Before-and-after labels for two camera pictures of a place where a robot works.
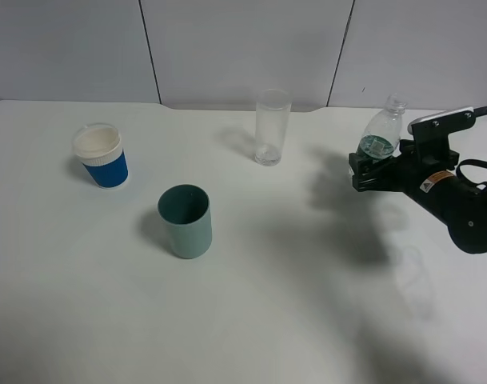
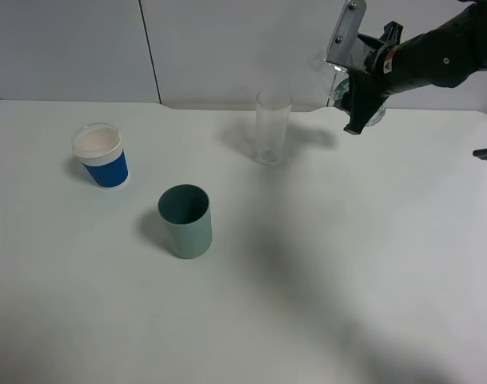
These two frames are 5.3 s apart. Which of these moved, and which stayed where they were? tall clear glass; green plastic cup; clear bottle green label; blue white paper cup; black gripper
Moved: clear bottle green label; black gripper
Stayed: tall clear glass; green plastic cup; blue white paper cup
